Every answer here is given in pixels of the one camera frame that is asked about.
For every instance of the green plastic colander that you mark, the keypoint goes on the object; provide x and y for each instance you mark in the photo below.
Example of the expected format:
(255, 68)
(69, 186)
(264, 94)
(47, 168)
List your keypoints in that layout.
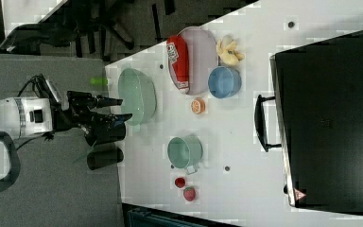
(137, 91)

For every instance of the blue bowl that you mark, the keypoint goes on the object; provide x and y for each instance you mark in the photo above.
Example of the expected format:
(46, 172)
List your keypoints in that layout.
(224, 82)

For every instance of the dark blue frame rail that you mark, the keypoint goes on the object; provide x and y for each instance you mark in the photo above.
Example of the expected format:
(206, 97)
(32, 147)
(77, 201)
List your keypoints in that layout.
(139, 216)

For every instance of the large red strawberry toy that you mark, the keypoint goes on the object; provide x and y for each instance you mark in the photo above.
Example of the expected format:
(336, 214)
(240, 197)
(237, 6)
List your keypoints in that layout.
(189, 193)

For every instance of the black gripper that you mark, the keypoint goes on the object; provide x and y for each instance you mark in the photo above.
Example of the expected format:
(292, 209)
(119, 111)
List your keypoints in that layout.
(80, 112)

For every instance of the grey round plate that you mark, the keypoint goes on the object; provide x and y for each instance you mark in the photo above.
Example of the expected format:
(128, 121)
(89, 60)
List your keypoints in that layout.
(203, 59)

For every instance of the yellow peeled banana toy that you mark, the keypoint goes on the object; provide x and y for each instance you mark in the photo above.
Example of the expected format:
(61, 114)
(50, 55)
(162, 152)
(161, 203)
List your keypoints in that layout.
(226, 50)

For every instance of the green slotted spatula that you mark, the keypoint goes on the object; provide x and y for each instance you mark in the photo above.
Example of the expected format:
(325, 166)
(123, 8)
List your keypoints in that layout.
(99, 81)

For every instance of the small black cylinder holder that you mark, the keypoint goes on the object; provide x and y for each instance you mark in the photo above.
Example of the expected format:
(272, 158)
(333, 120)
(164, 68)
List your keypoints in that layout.
(99, 159)

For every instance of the grey robot base loop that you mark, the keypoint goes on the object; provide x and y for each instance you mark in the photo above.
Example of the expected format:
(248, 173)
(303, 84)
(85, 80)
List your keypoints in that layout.
(0, 162)

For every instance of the black toaster oven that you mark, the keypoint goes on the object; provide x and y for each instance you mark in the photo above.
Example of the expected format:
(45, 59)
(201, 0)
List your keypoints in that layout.
(318, 94)

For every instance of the orange slice toy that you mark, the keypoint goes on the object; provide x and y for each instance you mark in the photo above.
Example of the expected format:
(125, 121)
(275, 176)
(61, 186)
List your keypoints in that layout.
(198, 106)

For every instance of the green cup with handle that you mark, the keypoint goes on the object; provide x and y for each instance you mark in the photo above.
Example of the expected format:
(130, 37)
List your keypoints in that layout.
(185, 153)

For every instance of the large black cylinder holder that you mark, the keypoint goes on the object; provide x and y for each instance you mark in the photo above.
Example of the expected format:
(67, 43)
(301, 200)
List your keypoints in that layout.
(104, 134)

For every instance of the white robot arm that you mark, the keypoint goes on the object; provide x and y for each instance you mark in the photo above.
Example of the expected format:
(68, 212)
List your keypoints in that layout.
(29, 117)

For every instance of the black office chair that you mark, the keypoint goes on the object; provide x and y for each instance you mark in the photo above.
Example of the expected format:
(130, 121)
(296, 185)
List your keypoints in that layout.
(71, 21)

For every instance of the red ketchup bottle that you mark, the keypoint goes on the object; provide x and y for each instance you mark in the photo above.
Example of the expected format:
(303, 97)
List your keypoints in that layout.
(177, 52)

